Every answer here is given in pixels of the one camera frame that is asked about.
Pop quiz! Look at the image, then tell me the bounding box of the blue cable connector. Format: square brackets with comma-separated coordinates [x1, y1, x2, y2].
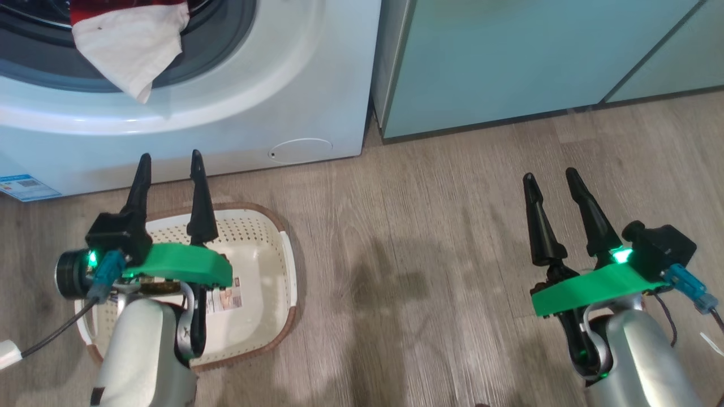
[662, 263, 719, 314]
[88, 250, 126, 303]

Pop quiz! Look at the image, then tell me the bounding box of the thin black right cable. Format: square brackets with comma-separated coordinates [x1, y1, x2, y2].
[650, 291, 679, 347]

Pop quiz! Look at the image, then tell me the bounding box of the white front-load washing machine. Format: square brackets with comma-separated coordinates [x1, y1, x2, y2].
[0, 0, 382, 201]

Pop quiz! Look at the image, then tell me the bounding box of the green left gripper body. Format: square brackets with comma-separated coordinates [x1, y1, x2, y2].
[124, 243, 234, 361]

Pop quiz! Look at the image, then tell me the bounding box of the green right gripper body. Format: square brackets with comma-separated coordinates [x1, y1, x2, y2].
[531, 263, 671, 382]

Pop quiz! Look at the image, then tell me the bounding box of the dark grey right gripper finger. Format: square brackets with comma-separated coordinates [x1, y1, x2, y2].
[566, 167, 623, 258]
[523, 173, 568, 267]

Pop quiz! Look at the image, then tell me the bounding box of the thin black cable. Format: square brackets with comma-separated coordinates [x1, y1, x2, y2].
[650, 291, 679, 347]
[20, 297, 100, 358]

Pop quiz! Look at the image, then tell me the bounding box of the blue right cable connector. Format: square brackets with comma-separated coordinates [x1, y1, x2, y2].
[662, 263, 719, 314]

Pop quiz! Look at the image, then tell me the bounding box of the thin black left cable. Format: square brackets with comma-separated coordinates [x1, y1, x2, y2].
[20, 297, 100, 358]

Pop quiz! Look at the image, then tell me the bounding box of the round white filter cover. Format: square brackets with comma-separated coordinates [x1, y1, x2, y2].
[268, 138, 333, 165]

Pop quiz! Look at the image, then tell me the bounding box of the blue left cable connector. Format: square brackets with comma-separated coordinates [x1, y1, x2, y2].
[88, 250, 126, 303]

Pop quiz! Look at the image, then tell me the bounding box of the cream perforated laundry basket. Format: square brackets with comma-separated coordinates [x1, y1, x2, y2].
[74, 202, 300, 372]

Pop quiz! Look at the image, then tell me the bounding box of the pale green cabinet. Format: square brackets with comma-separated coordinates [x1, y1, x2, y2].
[370, 0, 724, 142]

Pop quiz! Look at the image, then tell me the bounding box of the white garment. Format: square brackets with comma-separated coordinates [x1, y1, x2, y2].
[72, 3, 190, 104]

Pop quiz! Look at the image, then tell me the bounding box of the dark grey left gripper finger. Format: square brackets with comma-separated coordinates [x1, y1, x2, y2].
[120, 153, 152, 244]
[187, 149, 219, 246]

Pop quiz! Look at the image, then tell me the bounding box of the paper product label sticker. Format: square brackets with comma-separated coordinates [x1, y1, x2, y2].
[204, 277, 243, 314]

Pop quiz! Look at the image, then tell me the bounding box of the blue energy label sticker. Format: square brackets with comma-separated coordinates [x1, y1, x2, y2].
[0, 174, 62, 202]

